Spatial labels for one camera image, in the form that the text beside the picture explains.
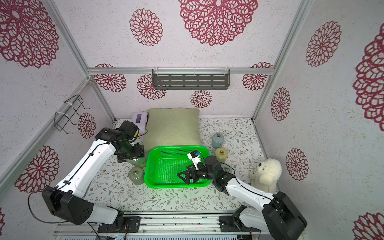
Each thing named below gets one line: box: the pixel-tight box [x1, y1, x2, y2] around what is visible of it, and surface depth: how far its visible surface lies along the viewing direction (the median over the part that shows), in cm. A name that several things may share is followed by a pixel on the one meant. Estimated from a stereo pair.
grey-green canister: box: [128, 167, 144, 186], surface depth 85 cm
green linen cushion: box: [143, 108, 202, 153], surface depth 100 cm
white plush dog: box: [248, 158, 282, 194], surface depth 74 cm
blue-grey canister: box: [211, 133, 225, 149], surface depth 102 cm
